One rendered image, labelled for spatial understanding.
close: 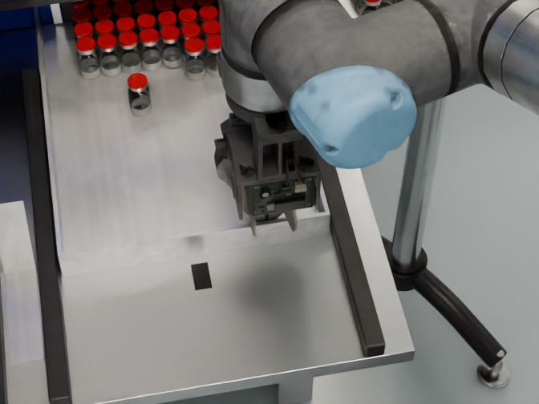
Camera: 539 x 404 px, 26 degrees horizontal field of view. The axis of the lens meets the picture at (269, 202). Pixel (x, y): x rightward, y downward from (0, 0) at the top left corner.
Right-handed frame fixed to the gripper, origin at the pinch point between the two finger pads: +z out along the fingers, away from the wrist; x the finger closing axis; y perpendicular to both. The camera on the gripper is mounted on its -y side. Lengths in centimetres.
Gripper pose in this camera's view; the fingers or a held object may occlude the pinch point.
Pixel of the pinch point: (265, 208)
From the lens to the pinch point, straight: 112.0
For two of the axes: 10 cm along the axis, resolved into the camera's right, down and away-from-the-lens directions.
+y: 1.9, 7.9, -5.8
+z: 0.0, 6.0, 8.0
